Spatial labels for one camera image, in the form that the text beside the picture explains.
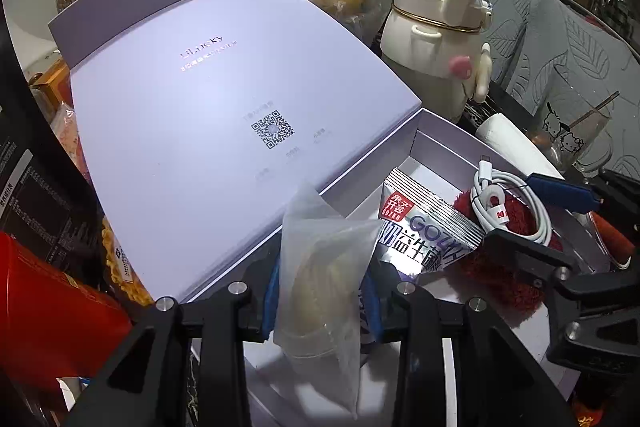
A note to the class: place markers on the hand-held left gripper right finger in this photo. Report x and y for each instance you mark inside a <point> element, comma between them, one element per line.
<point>372,307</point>

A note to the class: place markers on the red fuzzy cloth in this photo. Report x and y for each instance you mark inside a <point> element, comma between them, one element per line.
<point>500,292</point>

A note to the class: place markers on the yellow waffle snack packet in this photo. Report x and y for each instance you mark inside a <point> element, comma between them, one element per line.
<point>125,267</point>

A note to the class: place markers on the black printed pouch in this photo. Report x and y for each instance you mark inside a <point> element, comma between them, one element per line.
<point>45,207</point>

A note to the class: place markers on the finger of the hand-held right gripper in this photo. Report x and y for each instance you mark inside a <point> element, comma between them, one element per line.
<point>555,188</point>
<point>520,252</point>

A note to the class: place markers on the translucent food bag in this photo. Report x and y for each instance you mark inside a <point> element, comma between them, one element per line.
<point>320,287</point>

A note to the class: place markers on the brown stirring stick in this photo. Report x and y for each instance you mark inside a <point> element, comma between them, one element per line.
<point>595,109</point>

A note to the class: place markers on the red canister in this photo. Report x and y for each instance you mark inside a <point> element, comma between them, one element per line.
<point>50,317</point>

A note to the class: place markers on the silver purple snack packet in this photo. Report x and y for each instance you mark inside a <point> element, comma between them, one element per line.
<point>425,232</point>

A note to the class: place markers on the red apple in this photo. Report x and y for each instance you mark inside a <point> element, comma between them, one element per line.
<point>612,234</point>

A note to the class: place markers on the leaf pattern grey cushions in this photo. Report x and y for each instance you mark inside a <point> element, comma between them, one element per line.
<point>590,52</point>

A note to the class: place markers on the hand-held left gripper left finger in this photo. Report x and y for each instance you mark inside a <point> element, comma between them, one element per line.
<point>270,302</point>

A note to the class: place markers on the lavender gift box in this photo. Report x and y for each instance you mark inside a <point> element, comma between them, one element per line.
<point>175,107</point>

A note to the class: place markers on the white paper roll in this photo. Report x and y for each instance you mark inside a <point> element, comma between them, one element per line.
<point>505,142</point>

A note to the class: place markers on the clear glass mug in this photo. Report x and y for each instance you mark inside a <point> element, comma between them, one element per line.
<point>565,127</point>

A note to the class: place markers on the cream water bottle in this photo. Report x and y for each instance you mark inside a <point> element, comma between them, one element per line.
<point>425,47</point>

